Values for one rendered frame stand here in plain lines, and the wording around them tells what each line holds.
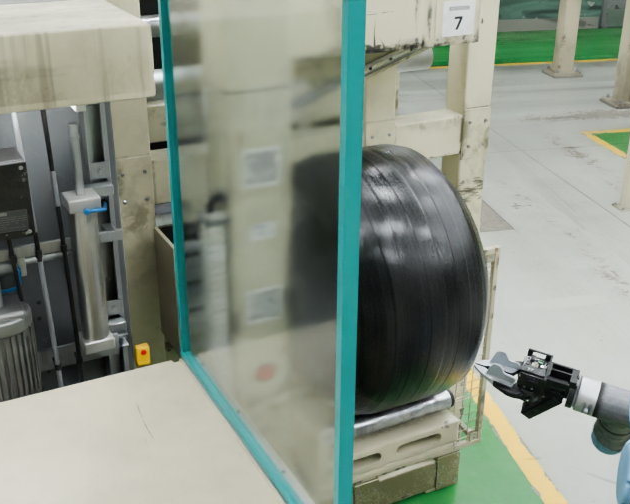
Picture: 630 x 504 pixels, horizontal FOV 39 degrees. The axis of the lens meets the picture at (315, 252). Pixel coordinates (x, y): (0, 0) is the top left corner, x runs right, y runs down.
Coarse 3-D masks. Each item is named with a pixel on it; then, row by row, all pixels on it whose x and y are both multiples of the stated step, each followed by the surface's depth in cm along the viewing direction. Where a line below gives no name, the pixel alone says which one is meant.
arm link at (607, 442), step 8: (600, 424) 184; (592, 432) 190; (600, 432) 185; (608, 432) 182; (592, 440) 190; (600, 440) 186; (608, 440) 184; (616, 440) 183; (624, 440) 184; (600, 448) 188; (608, 448) 187; (616, 448) 186
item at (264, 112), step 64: (192, 0) 113; (256, 0) 96; (320, 0) 83; (192, 64) 118; (256, 64) 99; (320, 64) 85; (192, 128) 123; (256, 128) 102; (320, 128) 88; (192, 192) 128; (256, 192) 106; (320, 192) 90; (192, 256) 134; (256, 256) 110; (320, 256) 93; (192, 320) 140; (256, 320) 114; (320, 320) 96; (256, 384) 119; (320, 384) 99; (256, 448) 123; (320, 448) 103
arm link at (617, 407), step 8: (608, 384) 180; (600, 392) 178; (608, 392) 178; (616, 392) 178; (624, 392) 178; (600, 400) 177; (608, 400) 177; (616, 400) 177; (624, 400) 176; (600, 408) 177; (608, 408) 177; (616, 408) 176; (624, 408) 176; (592, 416) 180; (600, 416) 179; (608, 416) 178; (616, 416) 177; (624, 416) 176; (608, 424) 180; (616, 424) 178; (624, 424) 177; (616, 432) 181; (624, 432) 180
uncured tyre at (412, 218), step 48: (384, 144) 193; (384, 192) 173; (432, 192) 176; (384, 240) 168; (432, 240) 171; (480, 240) 180; (384, 288) 167; (432, 288) 170; (480, 288) 175; (384, 336) 169; (432, 336) 172; (480, 336) 180; (384, 384) 175; (432, 384) 182
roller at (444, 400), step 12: (432, 396) 200; (444, 396) 200; (396, 408) 195; (408, 408) 196; (420, 408) 197; (432, 408) 199; (444, 408) 201; (360, 420) 191; (372, 420) 192; (384, 420) 193; (396, 420) 195; (408, 420) 197; (360, 432) 191
